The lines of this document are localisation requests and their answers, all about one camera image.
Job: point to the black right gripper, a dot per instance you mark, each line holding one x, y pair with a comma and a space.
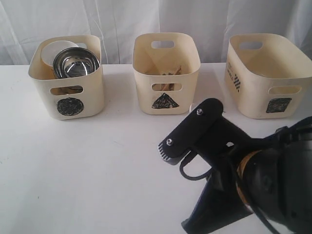
215, 208

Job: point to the stainless steel bowl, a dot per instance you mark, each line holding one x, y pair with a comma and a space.
74, 62

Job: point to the small white bowl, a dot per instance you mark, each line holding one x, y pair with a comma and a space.
50, 51

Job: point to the steel fork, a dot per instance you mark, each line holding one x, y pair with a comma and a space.
166, 74

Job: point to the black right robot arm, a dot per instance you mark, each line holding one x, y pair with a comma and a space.
271, 179

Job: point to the cream bin with square mark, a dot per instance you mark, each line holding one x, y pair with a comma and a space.
266, 75

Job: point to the cream bin with triangle mark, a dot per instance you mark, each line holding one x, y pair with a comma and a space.
155, 53

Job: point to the cream bin with circle mark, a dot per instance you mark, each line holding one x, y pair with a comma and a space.
69, 98

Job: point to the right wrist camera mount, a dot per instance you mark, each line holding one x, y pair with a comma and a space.
205, 132

